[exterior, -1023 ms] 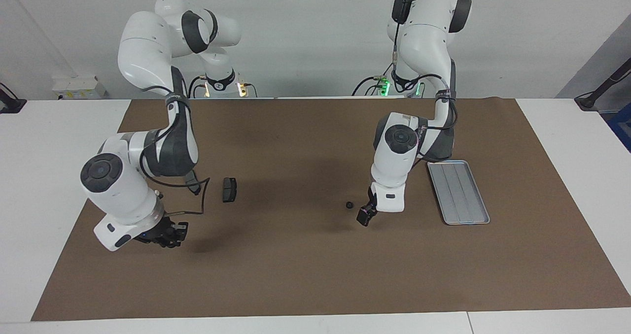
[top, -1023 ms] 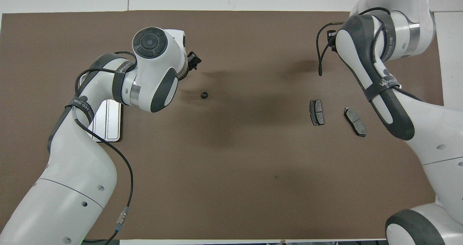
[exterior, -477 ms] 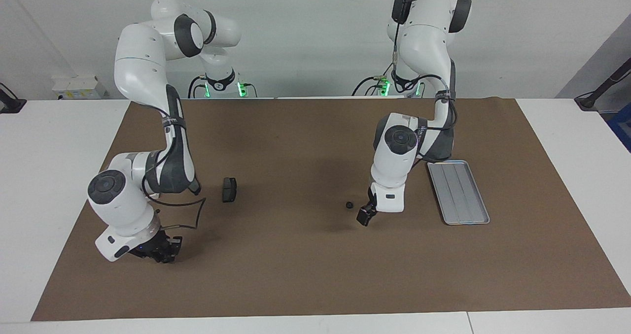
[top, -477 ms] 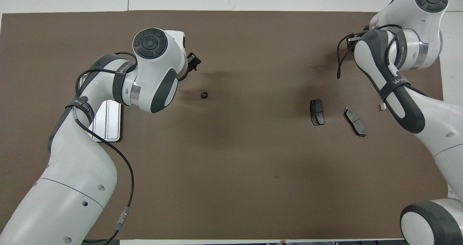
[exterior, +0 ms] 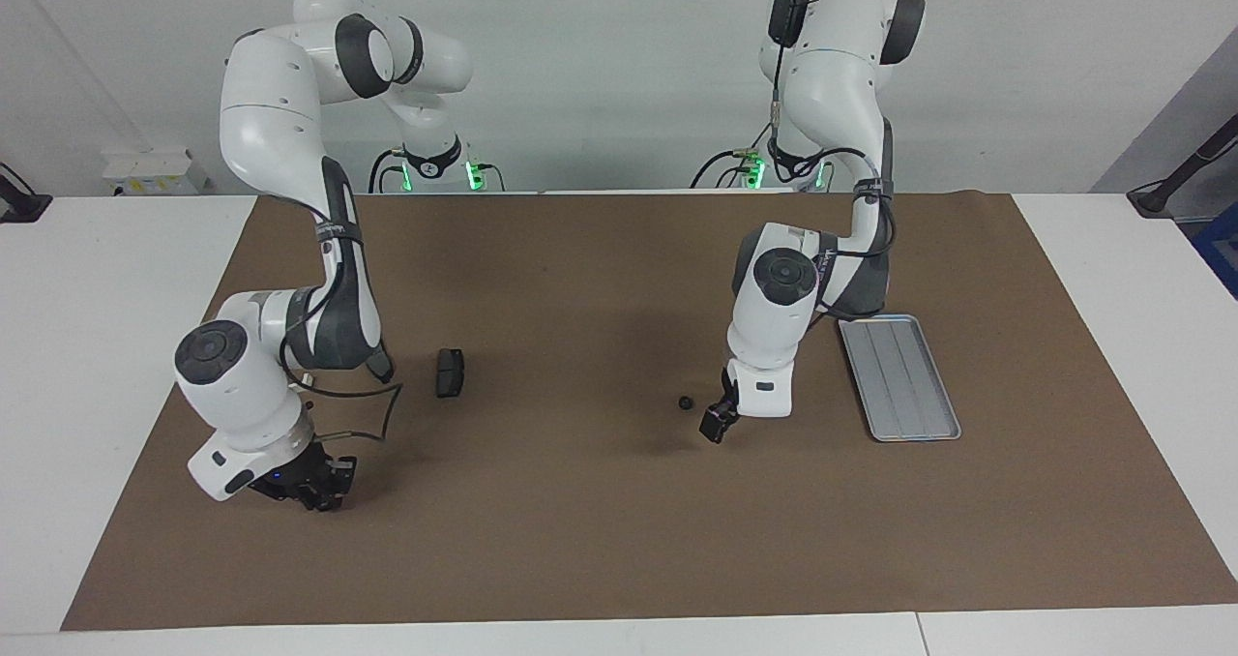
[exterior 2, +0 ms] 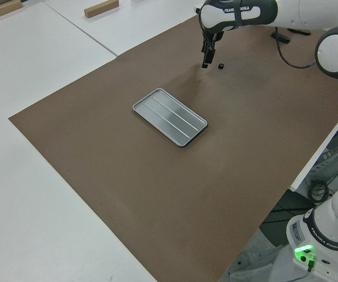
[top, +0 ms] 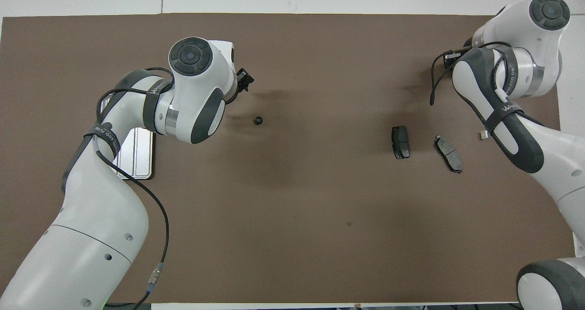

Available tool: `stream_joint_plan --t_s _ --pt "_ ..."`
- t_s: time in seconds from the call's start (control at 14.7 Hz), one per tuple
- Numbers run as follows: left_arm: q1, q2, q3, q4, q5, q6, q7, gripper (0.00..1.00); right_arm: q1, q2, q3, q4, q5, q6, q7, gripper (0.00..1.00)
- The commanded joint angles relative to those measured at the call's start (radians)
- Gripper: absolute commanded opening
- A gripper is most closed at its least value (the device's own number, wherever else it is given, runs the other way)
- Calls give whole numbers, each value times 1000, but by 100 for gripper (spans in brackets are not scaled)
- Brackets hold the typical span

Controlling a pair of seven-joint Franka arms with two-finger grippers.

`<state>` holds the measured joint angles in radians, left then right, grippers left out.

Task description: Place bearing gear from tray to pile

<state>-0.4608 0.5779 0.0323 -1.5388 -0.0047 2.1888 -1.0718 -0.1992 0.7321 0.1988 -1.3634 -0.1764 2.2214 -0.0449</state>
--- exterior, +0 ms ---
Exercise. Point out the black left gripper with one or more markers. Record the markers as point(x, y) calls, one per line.
point(732, 395)

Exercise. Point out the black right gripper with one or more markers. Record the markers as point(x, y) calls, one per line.
point(295, 472)

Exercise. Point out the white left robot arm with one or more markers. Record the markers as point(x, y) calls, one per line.
point(774, 337)

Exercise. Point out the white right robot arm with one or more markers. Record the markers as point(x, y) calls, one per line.
point(242, 385)

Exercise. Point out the silver metal tray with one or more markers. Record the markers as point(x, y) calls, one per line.
point(909, 385)

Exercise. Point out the brown table mat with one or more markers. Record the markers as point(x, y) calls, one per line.
point(619, 521)

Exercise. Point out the rectangular dark grey brake pad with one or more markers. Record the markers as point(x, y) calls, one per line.
point(451, 373)

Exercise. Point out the blue crate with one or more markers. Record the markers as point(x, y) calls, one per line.
point(1221, 250)

